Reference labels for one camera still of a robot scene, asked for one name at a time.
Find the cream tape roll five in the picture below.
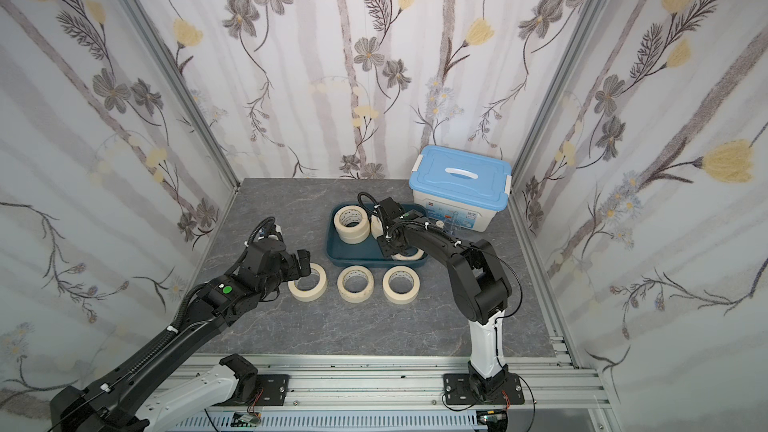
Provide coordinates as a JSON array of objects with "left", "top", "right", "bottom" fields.
[{"left": 369, "top": 214, "right": 384, "bottom": 239}]

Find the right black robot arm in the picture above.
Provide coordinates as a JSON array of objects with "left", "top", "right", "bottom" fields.
[{"left": 357, "top": 192, "right": 522, "bottom": 404}]

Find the aluminium rail frame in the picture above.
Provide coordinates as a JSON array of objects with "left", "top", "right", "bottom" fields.
[{"left": 246, "top": 354, "right": 621, "bottom": 431}]

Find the small circuit board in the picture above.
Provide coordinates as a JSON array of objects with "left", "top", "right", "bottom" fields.
[{"left": 230, "top": 412, "right": 262, "bottom": 428}]

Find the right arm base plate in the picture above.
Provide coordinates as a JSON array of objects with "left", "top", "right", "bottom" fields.
[{"left": 442, "top": 372, "right": 526, "bottom": 406}]

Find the cream tape roll one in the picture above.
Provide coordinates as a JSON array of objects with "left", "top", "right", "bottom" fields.
[{"left": 288, "top": 263, "right": 328, "bottom": 303}]

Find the cream tape roll four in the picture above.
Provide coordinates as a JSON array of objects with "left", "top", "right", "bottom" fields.
[{"left": 382, "top": 266, "right": 421, "bottom": 305}]

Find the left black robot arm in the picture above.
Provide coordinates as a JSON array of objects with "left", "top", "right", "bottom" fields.
[{"left": 50, "top": 217, "right": 311, "bottom": 431}]

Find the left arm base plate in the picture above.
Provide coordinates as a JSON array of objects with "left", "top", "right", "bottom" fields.
[{"left": 221, "top": 374, "right": 291, "bottom": 407}]

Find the teal plastic storage tray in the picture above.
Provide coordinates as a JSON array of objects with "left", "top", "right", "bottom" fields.
[{"left": 325, "top": 203, "right": 428, "bottom": 269}]

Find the white box with blue lid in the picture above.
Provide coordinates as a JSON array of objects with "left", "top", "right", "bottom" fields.
[{"left": 409, "top": 145, "right": 512, "bottom": 232}]

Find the cream tape roll three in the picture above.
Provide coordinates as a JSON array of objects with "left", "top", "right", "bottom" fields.
[{"left": 337, "top": 265, "right": 375, "bottom": 304}]

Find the cream tape roll two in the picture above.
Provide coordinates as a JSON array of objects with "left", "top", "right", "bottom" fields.
[{"left": 333, "top": 205, "right": 371, "bottom": 245}]

